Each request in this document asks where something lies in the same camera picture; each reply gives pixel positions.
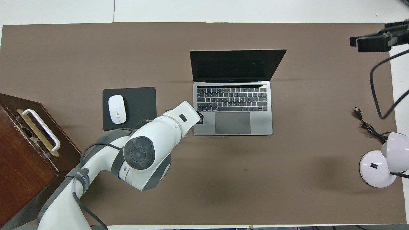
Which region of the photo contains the brass handle plate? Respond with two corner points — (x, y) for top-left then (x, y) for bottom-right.
(17, 109), (60, 157)

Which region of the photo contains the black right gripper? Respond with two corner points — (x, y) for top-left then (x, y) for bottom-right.
(349, 31), (393, 53)

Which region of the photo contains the black mouse pad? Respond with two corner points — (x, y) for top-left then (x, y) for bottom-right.
(102, 87), (157, 131)

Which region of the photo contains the brown table mat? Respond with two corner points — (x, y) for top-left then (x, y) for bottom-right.
(0, 22), (407, 226)

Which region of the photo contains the white computer mouse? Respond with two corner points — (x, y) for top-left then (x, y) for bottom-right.
(108, 95), (127, 124)

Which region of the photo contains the white desk lamp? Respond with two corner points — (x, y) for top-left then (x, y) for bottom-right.
(359, 132), (409, 188)

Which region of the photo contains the white box handle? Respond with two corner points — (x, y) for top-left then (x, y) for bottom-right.
(22, 109), (61, 152)

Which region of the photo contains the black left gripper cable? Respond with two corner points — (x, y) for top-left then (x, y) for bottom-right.
(72, 119), (151, 230)

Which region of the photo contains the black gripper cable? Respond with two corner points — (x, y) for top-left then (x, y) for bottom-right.
(72, 119), (151, 230)
(370, 48), (409, 120)

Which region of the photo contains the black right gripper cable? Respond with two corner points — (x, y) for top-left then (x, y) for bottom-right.
(370, 48), (409, 120)

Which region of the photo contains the silver laptop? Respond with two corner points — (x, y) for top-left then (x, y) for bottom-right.
(189, 49), (287, 136)

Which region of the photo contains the dark brown wooden box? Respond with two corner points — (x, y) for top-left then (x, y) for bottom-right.
(0, 93), (83, 230)

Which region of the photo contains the black lamp power cable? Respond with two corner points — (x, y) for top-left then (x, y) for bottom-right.
(353, 108), (389, 143)

